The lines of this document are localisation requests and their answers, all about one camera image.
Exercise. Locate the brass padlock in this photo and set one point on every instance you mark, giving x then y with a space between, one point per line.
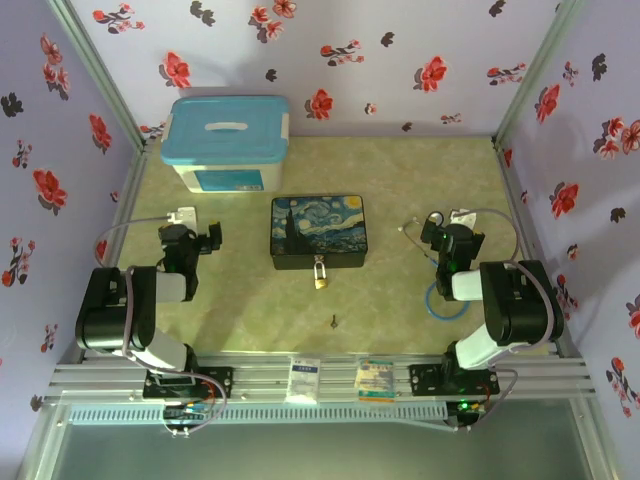
321 282

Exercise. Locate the small dark key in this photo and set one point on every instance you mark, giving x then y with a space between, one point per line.
334 322

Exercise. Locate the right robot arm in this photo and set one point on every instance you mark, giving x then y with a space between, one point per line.
520 305

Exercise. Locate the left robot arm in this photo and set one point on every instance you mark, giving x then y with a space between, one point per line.
105 310

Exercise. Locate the blue tube stethoscope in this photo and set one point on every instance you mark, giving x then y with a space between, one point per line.
426 299

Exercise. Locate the blue lidded storage box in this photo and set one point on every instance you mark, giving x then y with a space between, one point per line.
225 140

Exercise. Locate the silver box hasp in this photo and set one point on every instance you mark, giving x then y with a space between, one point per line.
318 258

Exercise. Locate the starry night painted box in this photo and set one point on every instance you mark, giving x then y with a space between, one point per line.
320 225

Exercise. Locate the coloured label card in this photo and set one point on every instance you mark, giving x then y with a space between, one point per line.
375 377

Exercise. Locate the white label card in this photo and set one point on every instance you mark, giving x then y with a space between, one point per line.
302 377

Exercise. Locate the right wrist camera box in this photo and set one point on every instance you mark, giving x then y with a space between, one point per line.
462 218

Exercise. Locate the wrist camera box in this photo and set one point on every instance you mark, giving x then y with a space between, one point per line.
183 216
462 218

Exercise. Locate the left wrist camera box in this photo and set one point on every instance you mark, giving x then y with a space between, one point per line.
183 216

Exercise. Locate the aluminium frame rail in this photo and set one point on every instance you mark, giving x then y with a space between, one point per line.
325 390

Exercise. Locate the aluminium frame post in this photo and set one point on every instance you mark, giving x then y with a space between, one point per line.
537 70
97 70

